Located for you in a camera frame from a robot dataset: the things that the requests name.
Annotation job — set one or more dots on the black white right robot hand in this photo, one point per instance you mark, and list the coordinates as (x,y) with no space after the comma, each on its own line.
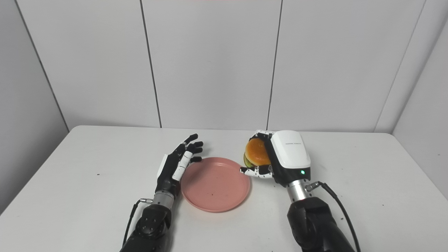
(290,157)

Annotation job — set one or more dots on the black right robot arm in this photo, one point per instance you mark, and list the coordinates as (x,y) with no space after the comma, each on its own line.
(316,220)

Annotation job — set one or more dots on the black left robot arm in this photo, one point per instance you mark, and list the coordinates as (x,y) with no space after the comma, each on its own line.
(150,224)

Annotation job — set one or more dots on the toy hamburger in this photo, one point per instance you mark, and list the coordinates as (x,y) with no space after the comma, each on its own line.
(257,152)

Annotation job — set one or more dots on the pink round plate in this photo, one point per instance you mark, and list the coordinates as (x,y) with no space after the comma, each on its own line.
(215,187)

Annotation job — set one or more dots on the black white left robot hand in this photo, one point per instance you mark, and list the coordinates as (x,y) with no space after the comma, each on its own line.
(173,168)

